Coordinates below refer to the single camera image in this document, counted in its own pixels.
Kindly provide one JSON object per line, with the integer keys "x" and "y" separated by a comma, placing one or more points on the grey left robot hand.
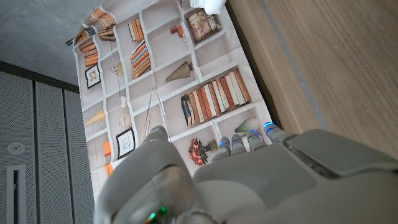
{"x": 264, "y": 186}

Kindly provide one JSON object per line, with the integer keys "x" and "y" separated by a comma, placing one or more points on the grey perforated cabinet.
{"x": 46, "y": 149}

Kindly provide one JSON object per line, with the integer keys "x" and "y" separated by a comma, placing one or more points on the printed bookshelf backdrop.
{"x": 168, "y": 53}

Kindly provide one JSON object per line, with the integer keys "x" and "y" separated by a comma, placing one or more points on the white cloth napkin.
{"x": 211, "y": 6}

